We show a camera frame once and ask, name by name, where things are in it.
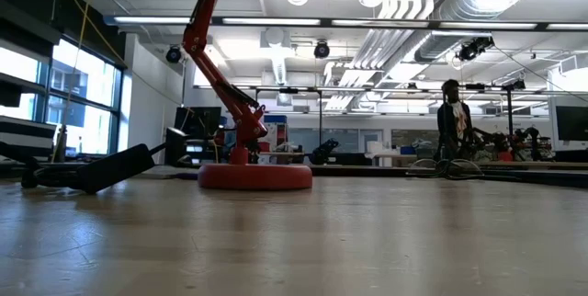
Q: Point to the red desk lamp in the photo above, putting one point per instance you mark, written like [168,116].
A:
[255,177]

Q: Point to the black background robot arm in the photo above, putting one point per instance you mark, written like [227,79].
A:
[324,153]

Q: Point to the blue storage box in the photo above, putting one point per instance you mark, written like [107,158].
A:
[278,119]

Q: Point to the black ceiling spotlight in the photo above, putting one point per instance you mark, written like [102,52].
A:
[321,50]
[173,54]

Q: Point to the black computer monitor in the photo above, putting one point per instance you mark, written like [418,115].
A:
[197,120]

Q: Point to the dark purple pen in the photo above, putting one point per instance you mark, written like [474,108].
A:
[188,176]

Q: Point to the black equipment box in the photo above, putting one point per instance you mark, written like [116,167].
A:
[175,146]

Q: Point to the person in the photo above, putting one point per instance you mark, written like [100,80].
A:
[452,121]

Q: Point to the long ceiling strip light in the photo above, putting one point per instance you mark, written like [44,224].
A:
[151,20]

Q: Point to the large window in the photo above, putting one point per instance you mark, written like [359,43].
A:
[82,71]

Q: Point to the white framed monitor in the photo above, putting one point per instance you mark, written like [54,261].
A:
[572,123]

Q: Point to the black ceiling camera cluster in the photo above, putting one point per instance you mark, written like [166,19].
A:
[473,48]

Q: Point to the black table edge rail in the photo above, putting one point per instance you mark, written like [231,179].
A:
[528,177]

